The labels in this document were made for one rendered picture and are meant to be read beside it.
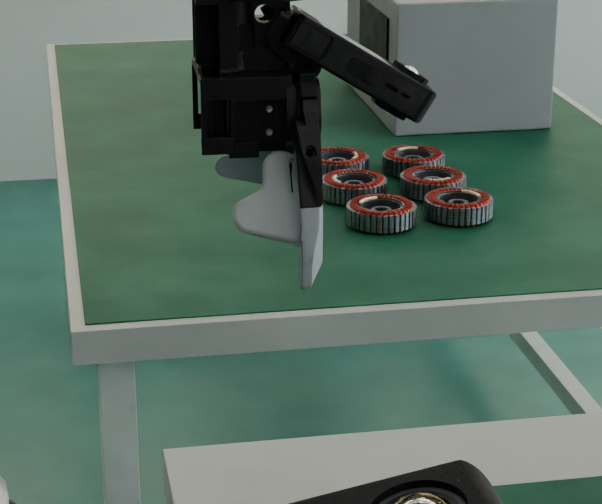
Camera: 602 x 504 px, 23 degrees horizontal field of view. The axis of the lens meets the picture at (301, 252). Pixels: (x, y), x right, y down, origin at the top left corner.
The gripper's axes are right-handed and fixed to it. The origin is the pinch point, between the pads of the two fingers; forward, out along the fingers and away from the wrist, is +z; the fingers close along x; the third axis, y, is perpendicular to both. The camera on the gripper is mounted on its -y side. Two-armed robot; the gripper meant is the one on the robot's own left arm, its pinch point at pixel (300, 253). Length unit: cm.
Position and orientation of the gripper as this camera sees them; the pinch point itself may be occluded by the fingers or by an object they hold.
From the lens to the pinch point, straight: 104.4
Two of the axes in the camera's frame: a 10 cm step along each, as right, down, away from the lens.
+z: 0.0, 9.4, 3.4
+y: -9.9, 0.5, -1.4
